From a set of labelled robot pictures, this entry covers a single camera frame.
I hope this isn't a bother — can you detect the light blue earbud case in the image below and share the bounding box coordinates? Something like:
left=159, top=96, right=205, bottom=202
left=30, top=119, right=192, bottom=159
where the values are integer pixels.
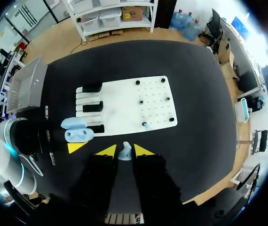
left=61, top=117, right=95, bottom=143

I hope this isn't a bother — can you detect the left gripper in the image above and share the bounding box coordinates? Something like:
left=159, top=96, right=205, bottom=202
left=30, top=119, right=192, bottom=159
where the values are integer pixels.
left=9, top=117, right=89, bottom=167

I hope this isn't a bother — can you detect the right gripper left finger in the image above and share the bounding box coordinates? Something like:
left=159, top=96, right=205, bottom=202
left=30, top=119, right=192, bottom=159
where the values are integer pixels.
left=74, top=144, right=119, bottom=212

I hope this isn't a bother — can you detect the white cable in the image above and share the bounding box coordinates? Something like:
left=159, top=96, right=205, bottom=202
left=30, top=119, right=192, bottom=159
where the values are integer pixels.
left=18, top=154, right=44, bottom=177

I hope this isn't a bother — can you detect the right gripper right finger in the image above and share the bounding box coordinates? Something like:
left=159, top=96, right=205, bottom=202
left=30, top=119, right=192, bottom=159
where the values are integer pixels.
left=132, top=144, right=184, bottom=212

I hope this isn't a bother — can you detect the grey slotted basket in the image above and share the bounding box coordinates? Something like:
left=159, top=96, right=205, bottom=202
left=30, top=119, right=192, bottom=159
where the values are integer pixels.
left=6, top=55, right=48, bottom=113

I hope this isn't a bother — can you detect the white plate with black stands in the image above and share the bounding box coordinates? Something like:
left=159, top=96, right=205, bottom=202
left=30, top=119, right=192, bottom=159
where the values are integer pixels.
left=75, top=75, right=179, bottom=137

